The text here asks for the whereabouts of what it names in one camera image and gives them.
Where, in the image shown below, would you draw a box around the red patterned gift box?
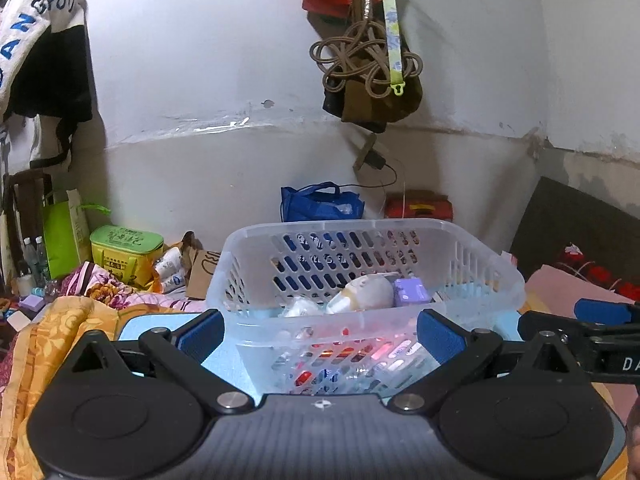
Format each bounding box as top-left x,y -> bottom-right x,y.
383,190 -> 454,221

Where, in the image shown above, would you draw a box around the purple box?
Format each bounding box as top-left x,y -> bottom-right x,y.
393,278 -> 432,308

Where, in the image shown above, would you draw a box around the dark wooden board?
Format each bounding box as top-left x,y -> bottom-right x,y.
510,177 -> 639,284

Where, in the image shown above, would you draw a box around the yellow green lanyard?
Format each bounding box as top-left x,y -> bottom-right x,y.
376,0 -> 407,98

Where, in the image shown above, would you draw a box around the translucent plastic basket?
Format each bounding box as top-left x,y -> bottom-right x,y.
206,219 -> 526,398

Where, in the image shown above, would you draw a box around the coiled beige rope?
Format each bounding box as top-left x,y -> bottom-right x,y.
308,19 -> 426,100

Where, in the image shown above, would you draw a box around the orange patterned blanket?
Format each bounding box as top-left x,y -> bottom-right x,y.
1,296 -> 119,479

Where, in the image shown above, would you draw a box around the black hanging garment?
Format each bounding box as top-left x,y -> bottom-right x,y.
3,25 -> 92,169

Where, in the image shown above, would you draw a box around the green shopping bag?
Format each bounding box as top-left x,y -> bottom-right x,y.
42,188 -> 111,280

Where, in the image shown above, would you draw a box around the white plush toy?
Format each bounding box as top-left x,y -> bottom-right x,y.
326,274 -> 394,314

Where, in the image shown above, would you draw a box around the white lettered hanging garment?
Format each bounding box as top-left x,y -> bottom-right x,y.
1,0 -> 86,116

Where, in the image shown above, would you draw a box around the pink cloth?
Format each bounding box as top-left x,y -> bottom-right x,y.
518,266 -> 632,318

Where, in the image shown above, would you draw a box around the brown hanging bag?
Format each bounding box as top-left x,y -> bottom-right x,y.
309,20 -> 423,133

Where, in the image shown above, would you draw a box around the blue shopping bag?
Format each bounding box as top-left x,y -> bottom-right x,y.
280,181 -> 364,222

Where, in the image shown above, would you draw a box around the green yellow container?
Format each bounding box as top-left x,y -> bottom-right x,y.
90,226 -> 164,288

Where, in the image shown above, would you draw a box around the clear plastic packet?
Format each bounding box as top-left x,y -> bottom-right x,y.
280,296 -> 326,318

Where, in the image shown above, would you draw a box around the brown paper bag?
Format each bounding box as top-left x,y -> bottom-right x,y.
180,231 -> 220,300

